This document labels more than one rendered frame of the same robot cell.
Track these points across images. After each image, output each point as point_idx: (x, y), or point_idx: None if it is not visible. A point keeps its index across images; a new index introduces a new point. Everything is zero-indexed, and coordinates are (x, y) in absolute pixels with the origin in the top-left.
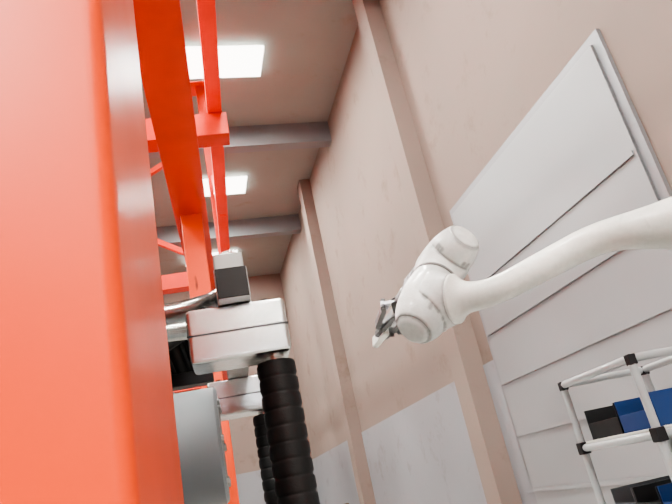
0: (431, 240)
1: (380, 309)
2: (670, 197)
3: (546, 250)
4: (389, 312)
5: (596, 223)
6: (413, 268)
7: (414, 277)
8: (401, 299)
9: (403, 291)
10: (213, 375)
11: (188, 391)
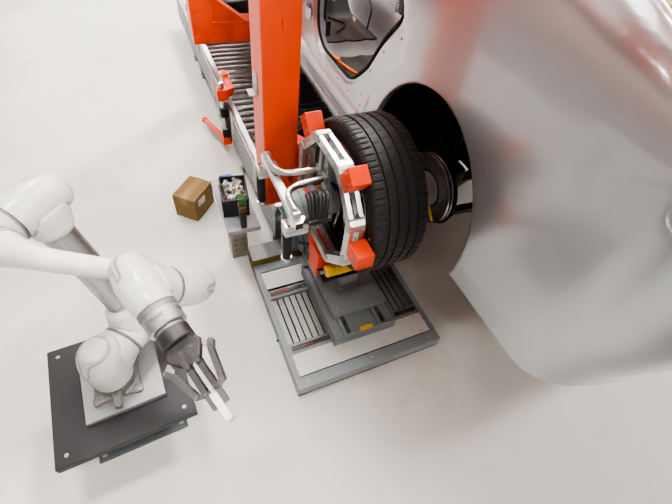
0: (148, 264)
1: (215, 350)
2: (3, 231)
3: (91, 255)
4: (204, 365)
5: (43, 247)
6: (170, 297)
7: (187, 265)
8: (206, 268)
9: (201, 268)
10: (307, 221)
11: (293, 193)
